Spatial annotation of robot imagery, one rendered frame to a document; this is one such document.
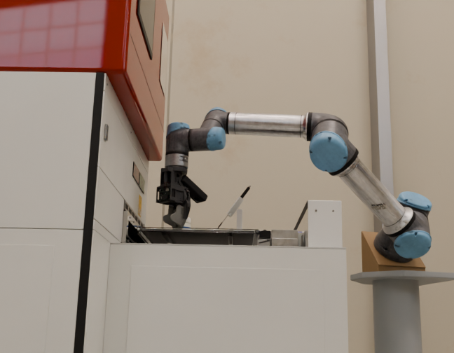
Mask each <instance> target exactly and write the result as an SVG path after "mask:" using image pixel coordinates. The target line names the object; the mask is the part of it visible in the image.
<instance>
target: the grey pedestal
mask: <svg viewBox="0 0 454 353"><path fill-rule="evenodd" d="M350 280H351V281H354V282H358V283H360V284H371V285H373V325H374V346H375V353H422V335H421V320H420V294H419V286H422V285H426V284H434V283H439V282H447V281H451V280H454V272H428V271H414V270H392V271H377V272H360V273H357V274H353V275H350Z"/></svg>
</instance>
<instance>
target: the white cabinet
mask: <svg viewBox="0 0 454 353"><path fill-rule="evenodd" d="M103 353H348V293H347V263H346V249H306V248H272V247H205V246H171V245H137V244H110V254H109V273H108V284H107V294H106V314H105V324H104V344H103Z"/></svg>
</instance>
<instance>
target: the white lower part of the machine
mask: <svg viewBox="0 0 454 353"><path fill-rule="evenodd" d="M109 254H110V242H108V241H107V240H106V239H104V238H103V237H102V236H101V235H100V234H99V233H97V232H96V231H95V230H92V229H83V230H60V229H25V228H0V353H103V344H104V324H105V314H106V294H107V284H108V273H109Z"/></svg>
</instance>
